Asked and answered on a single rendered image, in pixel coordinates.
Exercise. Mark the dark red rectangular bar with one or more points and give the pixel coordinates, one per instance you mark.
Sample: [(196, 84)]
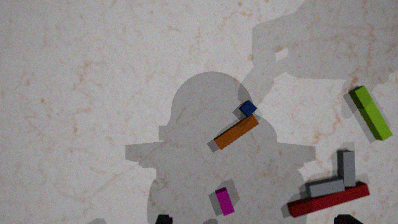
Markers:
[(308, 205)]

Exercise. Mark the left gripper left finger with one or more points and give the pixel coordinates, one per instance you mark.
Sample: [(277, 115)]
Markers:
[(164, 219)]

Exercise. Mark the lime green rod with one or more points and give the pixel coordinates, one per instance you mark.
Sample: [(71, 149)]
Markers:
[(370, 113)]

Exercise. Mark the magenta rectangular block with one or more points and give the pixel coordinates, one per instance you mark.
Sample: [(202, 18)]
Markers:
[(224, 201)]

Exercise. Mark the small blue cube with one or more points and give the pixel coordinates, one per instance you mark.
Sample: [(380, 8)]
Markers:
[(248, 108)]

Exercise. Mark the grey rectangular rod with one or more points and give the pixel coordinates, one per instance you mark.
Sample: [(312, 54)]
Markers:
[(346, 167), (325, 186)]

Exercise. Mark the orange rod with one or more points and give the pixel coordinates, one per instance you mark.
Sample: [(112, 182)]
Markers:
[(236, 131)]

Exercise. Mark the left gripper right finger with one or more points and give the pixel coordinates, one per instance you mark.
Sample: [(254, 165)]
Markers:
[(346, 219)]

